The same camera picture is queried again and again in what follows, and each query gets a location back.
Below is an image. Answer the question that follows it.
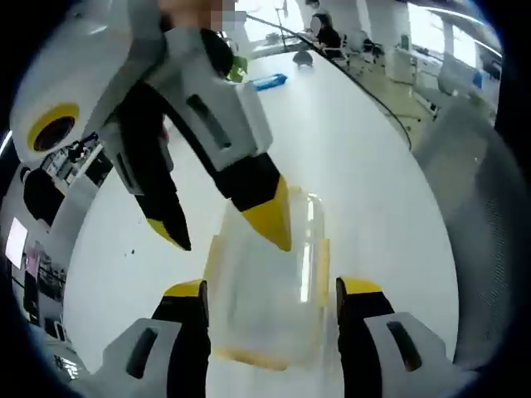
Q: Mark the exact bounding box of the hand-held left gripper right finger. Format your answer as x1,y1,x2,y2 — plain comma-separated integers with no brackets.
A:
334,276,448,398

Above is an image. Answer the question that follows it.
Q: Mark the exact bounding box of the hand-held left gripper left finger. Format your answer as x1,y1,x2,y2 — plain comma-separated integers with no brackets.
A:
101,279,211,398

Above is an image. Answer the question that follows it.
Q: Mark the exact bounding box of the clear container with yellow buckle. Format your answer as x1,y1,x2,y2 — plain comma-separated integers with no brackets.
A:
202,187,334,372

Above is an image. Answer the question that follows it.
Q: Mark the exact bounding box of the green potted plant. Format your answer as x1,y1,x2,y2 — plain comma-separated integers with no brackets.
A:
227,52,251,85

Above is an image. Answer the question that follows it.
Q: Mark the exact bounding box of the blue tissue packet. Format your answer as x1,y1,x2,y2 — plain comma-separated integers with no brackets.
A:
251,71,289,91

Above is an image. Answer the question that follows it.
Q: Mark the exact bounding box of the small dark object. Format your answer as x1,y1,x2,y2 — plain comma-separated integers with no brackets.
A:
291,50,317,68

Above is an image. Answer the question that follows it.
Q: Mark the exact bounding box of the black office chair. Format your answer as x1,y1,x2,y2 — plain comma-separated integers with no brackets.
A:
21,167,67,228

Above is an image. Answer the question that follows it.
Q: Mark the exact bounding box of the grey mesh chair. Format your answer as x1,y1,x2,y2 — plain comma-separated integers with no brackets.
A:
412,97,526,372

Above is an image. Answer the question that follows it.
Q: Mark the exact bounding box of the computer monitor on stand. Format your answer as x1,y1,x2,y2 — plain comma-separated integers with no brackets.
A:
5,216,29,269

